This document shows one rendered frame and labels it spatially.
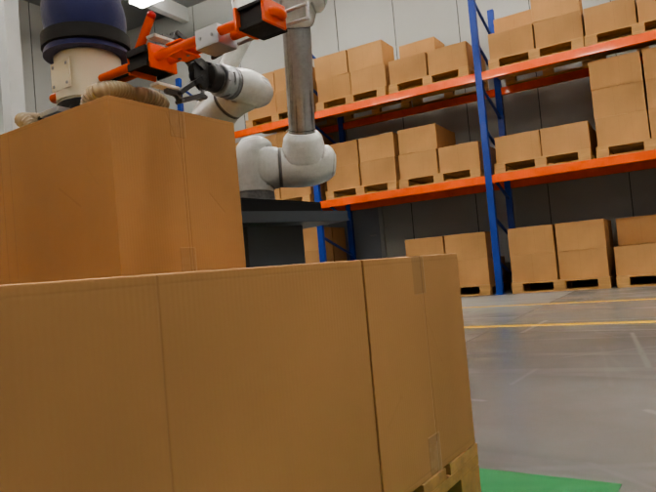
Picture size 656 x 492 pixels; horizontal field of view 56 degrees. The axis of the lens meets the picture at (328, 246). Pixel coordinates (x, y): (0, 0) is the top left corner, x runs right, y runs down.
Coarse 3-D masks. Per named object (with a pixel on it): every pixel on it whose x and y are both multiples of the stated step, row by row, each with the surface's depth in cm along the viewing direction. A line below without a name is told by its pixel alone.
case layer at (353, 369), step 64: (448, 256) 126; (0, 320) 49; (64, 320) 54; (128, 320) 59; (192, 320) 66; (256, 320) 75; (320, 320) 86; (384, 320) 101; (448, 320) 123; (0, 384) 49; (64, 384) 53; (128, 384) 59; (192, 384) 66; (256, 384) 74; (320, 384) 85; (384, 384) 99; (448, 384) 120; (0, 448) 48; (64, 448) 53; (128, 448) 58; (192, 448) 65; (256, 448) 73; (320, 448) 83; (384, 448) 97; (448, 448) 117
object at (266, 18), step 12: (264, 0) 126; (240, 12) 130; (252, 12) 128; (264, 12) 125; (240, 24) 130; (252, 24) 128; (264, 24) 128; (276, 24) 129; (252, 36) 134; (264, 36) 134
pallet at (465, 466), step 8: (472, 448) 127; (464, 456) 123; (472, 456) 127; (448, 464) 117; (456, 464) 119; (464, 464) 123; (472, 464) 126; (440, 472) 113; (448, 472) 117; (456, 472) 119; (464, 472) 122; (472, 472) 126; (432, 480) 110; (440, 480) 113; (448, 480) 116; (456, 480) 119; (464, 480) 122; (472, 480) 125; (424, 488) 107; (432, 488) 110; (440, 488) 113; (448, 488) 115; (456, 488) 121; (464, 488) 121; (472, 488) 125; (480, 488) 128
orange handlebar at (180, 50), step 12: (276, 12) 127; (228, 24) 132; (192, 36) 139; (240, 36) 137; (168, 48) 143; (180, 48) 141; (192, 48) 144; (156, 60) 146; (168, 60) 149; (180, 60) 145; (108, 72) 155; (120, 72) 153
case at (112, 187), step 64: (64, 128) 140; (128, 128) 135; (192, 128) 151; (0, 192) 155; (64, 192) 140; (128, 192) 133; (192, 192) 149; (0, 256) 156; (64, 256) 140; (128, 256) 132; (192, 256) 147
